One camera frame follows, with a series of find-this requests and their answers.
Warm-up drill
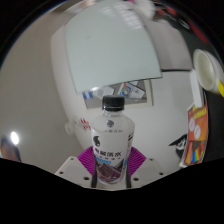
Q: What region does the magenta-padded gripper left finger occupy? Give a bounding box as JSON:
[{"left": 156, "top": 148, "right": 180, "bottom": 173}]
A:
[{"left": 54, "top": 145, "right": 98, "bottom": 188}]

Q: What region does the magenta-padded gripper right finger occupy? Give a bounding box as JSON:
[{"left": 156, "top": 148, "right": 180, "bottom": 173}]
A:
[{"left": 125, "top": 146, "right": 165, "bottom": 188}]

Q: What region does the clear bottle with black cap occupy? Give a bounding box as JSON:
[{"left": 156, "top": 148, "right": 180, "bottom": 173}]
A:
[{"left": 90, "top": 95, "right": 136, "bottom": 186}]

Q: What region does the black backpack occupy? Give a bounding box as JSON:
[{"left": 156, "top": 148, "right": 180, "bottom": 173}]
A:
[{"left": 168, "top": 133, "right": 188, "bottom": 158}]

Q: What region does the colourful orange magazine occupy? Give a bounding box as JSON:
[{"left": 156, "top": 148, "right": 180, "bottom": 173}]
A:
[{"left": 184, "top": 96, "right": 209, "bottom": 166}]

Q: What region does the round ceiling light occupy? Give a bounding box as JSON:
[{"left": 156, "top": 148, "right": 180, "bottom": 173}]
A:
[{"left": 9, "top": 131, "right": 20, "bottom": 146}]

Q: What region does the large whiteboard on stand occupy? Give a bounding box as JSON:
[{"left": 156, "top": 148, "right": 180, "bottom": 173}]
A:
[{"left": 64, "top": 0, "right": 163, "bottom": 94}]

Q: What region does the red wall sign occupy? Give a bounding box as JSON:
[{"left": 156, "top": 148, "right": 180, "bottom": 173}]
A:
[{"left": 78, "top": 117, "right": 92, "bottom": 132}]

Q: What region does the white mug with yellow handle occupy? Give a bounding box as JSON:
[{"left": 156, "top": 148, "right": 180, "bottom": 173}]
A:
[{"left": 193, "top": 48, "right": 224, "bottom": 98}]

